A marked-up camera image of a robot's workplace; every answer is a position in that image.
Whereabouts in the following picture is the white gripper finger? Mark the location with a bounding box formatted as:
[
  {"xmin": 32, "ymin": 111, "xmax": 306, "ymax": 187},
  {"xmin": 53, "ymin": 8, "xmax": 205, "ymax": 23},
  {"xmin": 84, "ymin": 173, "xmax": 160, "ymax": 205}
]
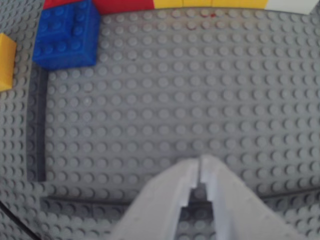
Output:
[
  {"xmin": 112, "ymin": 154, "xmax": 201, "ymax": 240},
  {"xmin": 200, "ymin": 154, "xmax": 311, "ymax": 240}
]

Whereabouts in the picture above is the yellow brick cube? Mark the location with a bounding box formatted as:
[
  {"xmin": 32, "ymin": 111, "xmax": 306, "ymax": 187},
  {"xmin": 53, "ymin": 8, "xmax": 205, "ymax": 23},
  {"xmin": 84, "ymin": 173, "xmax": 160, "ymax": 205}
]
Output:
[
  {"xmin": 0, "ymin": 32, "xmax": 18, "ymax": 92},
  {"xmin": 212, "ymin": 0, "xmax": 269, "ymax": 10},
  {"xmin": 152, "ymin": 0, "xmax": 214, "ymax": 10}
]

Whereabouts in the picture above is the blue brick cube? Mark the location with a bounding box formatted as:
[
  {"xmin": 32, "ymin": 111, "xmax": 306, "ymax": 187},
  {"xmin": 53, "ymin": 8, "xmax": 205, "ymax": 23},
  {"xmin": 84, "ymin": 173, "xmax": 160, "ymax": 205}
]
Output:
[{"xmin": 31, "ymin": 0, "xmax": 101, "ymax": 71}]

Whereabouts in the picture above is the white brick cube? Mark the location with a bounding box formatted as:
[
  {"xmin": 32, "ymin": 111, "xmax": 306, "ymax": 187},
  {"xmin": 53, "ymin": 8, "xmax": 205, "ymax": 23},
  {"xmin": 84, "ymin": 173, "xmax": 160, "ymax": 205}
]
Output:
[{"xmin": 264, "ymin": 0, "xmax": 313, "ymax": 15}]

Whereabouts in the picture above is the grey studded baseplate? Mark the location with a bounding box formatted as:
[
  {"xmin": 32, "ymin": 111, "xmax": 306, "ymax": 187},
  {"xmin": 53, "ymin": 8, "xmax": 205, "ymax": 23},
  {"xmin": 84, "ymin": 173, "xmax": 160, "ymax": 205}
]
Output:
[{"xmin": 0, "ymin": 0, "xmax": 320, "ymax": 240}]

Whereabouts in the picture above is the dark grey brick strip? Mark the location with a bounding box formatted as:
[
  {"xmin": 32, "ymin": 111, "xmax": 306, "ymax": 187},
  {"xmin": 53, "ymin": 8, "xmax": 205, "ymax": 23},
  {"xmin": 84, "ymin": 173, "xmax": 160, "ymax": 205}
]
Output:
[{"xmin": 25, "ymin": 66, "xmax": 49, "ymax": 183}]

